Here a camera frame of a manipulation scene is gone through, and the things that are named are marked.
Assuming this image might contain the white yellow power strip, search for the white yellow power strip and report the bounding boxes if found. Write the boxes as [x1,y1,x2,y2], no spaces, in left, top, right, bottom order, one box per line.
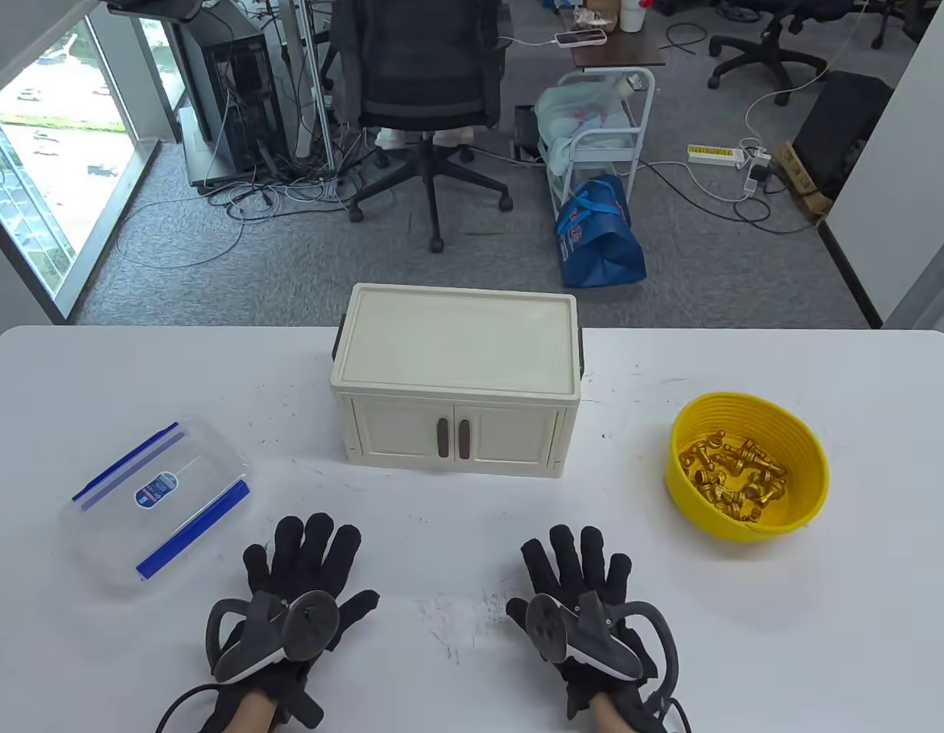
[687,144,746,169]

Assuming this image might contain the black mesh office chair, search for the black mesh office chair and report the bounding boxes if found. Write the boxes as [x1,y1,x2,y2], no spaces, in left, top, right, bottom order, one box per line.
[319,0,515,254]

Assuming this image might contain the cream plastic cabinet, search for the cream plastic cabinet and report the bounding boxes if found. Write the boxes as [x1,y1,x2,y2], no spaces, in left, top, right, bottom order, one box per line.
[331,283,587,480]

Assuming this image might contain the tangle of floor cables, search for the tangle of floor cables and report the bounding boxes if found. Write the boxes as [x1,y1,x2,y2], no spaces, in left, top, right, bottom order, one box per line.
[117,115,366,270]

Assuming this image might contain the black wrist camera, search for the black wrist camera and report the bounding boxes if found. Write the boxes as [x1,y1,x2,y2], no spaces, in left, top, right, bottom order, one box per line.
[273,664,325,730]
[565,668,597,720]

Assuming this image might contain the pile of gold chess pieces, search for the pile of gold chess pieces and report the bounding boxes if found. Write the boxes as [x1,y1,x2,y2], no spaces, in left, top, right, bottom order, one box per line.
[678,431,787,523]

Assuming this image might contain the white metal pole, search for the white metal pole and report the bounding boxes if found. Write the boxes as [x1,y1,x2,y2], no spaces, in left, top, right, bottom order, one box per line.
[287,0,337,170]

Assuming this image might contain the small black box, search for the small black box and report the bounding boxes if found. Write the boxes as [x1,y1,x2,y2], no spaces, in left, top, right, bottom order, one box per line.
[512,105,547,163]

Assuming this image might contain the blue shopping bag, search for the blue shopping bag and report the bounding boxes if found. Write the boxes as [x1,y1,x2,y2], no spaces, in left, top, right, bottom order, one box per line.
[556,174,647,289]

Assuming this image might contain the dark desk top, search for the dark desk top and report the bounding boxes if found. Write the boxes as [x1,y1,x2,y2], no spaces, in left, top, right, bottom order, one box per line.
[105,0,207,20]

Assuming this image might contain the black white hand controller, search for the black white hand controller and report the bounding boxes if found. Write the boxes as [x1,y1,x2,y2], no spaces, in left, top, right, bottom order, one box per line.
[522,592,681,699]
[205,589,340,684]

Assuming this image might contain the white rolling cart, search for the white rolling cart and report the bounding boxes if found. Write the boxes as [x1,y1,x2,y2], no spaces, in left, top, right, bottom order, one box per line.
[547,67,656,222]

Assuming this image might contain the person's right forearm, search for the person's right forearm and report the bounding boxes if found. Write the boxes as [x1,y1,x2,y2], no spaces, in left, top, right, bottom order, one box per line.
[590,695,627,733]

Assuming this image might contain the clear plastic box blue latches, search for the clear plastic box blue latches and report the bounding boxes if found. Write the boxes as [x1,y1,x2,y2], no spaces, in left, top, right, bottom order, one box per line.
[60,418,253,600]

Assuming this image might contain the large window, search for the large window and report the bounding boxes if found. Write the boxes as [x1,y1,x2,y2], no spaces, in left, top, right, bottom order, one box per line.
[0,15,190,321]

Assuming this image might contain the clear plastic lid blue label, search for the clear plastic lid blue label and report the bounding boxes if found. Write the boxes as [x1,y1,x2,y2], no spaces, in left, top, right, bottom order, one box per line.
[70,420,251,570]

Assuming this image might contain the brown side table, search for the brown side table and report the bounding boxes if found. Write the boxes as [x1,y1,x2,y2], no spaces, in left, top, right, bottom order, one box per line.
[558,4,668,73]

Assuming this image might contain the black computer tower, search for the black computer tower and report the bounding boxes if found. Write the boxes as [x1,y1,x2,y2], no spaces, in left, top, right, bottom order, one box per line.
[170,4,289,180]

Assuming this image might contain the pale green plastic bag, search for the pale green plastic bag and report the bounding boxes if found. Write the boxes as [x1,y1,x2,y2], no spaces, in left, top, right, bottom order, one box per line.
[535,82,633,180]

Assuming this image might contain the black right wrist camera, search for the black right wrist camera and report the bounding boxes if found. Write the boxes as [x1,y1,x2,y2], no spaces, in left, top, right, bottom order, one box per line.
[565,668,597,720]

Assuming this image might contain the black case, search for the black case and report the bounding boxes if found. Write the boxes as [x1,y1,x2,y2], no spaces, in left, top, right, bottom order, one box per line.
[793,70,894,201]

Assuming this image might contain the cardboard box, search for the cardboard box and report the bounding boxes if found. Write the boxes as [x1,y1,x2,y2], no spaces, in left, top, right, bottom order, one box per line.
[776,141,833,222]

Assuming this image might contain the person's left hand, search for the person's left hand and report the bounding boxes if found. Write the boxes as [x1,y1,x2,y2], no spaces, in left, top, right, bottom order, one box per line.
[205,513,381,697]

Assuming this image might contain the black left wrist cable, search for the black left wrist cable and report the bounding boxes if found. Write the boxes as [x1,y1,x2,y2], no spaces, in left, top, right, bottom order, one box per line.
[157,683,217,733]

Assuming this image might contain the yellow ribbed bowl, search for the yellow ribbed bowl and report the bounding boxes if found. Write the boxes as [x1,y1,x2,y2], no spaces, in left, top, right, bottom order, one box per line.
[665,392,830,543]

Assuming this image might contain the person's right hand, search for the person's right hand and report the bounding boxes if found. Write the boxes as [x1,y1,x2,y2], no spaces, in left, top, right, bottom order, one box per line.
[506,525,669,733]

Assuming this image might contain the person's left forearm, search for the person's left forearm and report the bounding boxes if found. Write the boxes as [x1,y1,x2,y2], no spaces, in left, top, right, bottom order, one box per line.
[239,691,280,733]

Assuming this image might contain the black white right hand controller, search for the black white right hand controller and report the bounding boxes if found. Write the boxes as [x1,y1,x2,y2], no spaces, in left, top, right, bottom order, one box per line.
[522,592,681,699]

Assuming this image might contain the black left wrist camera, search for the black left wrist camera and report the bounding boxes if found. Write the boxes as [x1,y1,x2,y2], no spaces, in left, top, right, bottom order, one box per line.
[273,664,325,730]

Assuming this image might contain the black white left hand controller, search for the black white left hand controller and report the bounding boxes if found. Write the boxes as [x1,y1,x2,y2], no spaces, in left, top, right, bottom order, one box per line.
[205,589,340,684]

